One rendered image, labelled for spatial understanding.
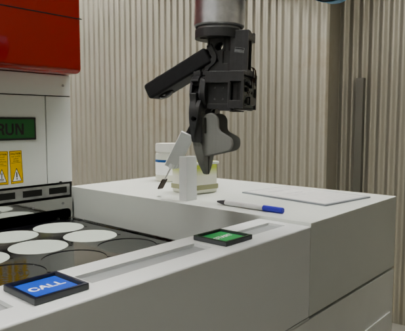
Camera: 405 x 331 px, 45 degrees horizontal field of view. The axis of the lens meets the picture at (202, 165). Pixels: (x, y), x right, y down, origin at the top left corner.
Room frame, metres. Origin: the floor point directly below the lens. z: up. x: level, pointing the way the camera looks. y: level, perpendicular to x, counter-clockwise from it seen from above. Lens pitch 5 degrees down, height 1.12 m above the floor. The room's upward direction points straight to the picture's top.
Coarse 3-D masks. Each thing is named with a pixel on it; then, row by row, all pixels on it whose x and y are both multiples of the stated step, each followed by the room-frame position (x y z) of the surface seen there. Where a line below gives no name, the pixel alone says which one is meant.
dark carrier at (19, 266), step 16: (64, 240) 0.87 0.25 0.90; (112, 240) 0.88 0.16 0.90; (128, 240) 0.88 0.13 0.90; (144, 240) 0.88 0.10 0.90; (160, 240) 0.87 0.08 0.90; (16, 256) 0.77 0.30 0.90; (32, 256) 0.77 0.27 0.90; (48, 256) 0.77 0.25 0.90; (64, 256) 0.77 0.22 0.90; (80, 256) 0.77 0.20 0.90; (96, 256) 0.77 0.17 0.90; (112, 256) 0.77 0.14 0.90; (0, 272) 0.69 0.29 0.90; (16, 272) 0.69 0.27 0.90; (32, 272) 0.69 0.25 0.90; (48, 272) 0.69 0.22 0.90
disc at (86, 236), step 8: (72, 232) 0.94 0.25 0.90; (80, 232) 0.94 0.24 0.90; (88, 232) 0.94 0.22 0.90; (96, 232) 0.94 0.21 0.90; (104, 232) 0.94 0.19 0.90; (112, 232) 0.94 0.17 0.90; (72, 240) 0.87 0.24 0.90; (80, 240) 0.87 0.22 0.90; (88, 240) 0.87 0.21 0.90; (96, 240) 0.87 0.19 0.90
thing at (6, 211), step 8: (40, 200) 1.06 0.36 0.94; (48, 200) 1.07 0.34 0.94; (56, 200) 1.09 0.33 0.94; (64, 200) 1.10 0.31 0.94; (0, 208) 0.99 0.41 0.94; (8, 208) 1.00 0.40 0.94; (16, 208) 1.02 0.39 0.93; (24, 208) 1.03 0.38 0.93; (32, 208) 1.04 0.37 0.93; (40, 208) 1.06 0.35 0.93; (48, 208) 1.07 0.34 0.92; (56, 208) 1.09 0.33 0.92; (64, 208) 1.10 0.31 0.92; (0, 216) 0.99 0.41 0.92; (8, 216) 1.00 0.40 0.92; (72, 216) 1.12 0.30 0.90
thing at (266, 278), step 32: (256, 224) 0.73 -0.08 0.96; (288, 224) 0.73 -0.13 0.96; (128, 256) 0.56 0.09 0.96; (160, 256) 0.57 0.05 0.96; (192, 256) 0.56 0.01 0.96; (224, 256) 0.56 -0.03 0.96; (256, 256) 0.61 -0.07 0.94; (288, 256) 0.67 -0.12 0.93; (0, 288) 0.45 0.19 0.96; (96, 288) 0.45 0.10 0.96; (128, 288) 0.45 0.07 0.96; (160, 288) 0.49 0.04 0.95; (192, 288) 0.52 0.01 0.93; (224, 288) 0.56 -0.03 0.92; (256, 288) 0.61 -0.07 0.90; (288, 288) 0.67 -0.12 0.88; (0, 320) 0.37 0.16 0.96; (32, 320) 0.38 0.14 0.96; (64, 320) 0.40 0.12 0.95; (96, 320) 0.43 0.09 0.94; (128, 320) 0.45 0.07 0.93; (160, 320) 0.49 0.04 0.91; (192, 320) 0.52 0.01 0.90; (224, 320) 0.56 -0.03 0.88; (256, 320) 0.61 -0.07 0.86; (288, 320) 0.67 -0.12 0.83
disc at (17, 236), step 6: (0, 234) 0.92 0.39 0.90; (6, 234) 0.92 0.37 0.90; (12, 234) 0.92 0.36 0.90; (18, 234) 0.92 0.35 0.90; (24, 234) 0.91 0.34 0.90; (30, 234) 0.91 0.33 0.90; (36, 234) 0.91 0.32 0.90; (0, 240) 0.87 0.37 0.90; (6, 240) 0.87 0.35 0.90; (12, 240) 0.87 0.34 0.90; (18, 240) 0.87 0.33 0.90; (24, 240) 0.87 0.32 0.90
